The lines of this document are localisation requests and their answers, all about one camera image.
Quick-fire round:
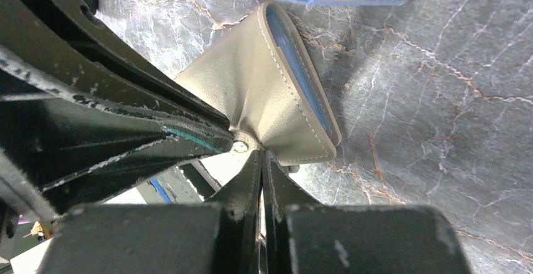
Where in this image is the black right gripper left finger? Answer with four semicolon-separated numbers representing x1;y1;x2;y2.
38;151;265;273

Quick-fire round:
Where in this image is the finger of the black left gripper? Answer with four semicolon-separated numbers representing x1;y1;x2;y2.
1;0;229;130
1;48;233;218

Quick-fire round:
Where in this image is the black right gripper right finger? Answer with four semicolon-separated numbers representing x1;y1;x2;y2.
262;151;471;273

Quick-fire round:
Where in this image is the beige leather card holder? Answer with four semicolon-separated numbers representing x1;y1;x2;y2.
176;2;341;166

